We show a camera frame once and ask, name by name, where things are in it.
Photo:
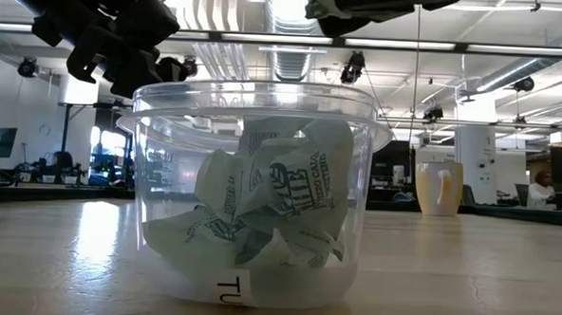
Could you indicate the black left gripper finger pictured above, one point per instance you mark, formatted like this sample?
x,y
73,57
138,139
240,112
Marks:
x,y
171,69
132,75

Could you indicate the overhead light bar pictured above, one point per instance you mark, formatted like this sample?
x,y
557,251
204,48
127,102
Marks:
x,y
333,41

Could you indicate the white round pillar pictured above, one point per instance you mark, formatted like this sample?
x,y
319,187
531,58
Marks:
x,y
476,152
77,89

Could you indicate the black equipment stand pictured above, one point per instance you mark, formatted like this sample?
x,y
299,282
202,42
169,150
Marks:
x,y
65,134

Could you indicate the black cabinet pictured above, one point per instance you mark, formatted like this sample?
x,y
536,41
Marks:
x,y
385,167

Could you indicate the white bottle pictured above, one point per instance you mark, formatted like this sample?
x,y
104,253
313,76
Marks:
x,y
398,176

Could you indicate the clear plastic container white label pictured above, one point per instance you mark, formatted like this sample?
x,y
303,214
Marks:
x,y
360,203

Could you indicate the green office chair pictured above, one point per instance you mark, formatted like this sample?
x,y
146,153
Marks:
x,y
468,196

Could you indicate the black office chair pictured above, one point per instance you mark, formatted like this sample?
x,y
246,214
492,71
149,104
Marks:
x,y
521,194

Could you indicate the person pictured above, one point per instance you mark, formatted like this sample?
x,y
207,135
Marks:
x,y
541,192

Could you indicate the black ceiling-mounted camera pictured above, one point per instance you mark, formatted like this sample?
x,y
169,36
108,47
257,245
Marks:
x,y
27,67
354,66
432,112
524,84
190,67

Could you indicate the silver ventilation duct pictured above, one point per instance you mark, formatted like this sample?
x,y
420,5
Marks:
x,y
295,58

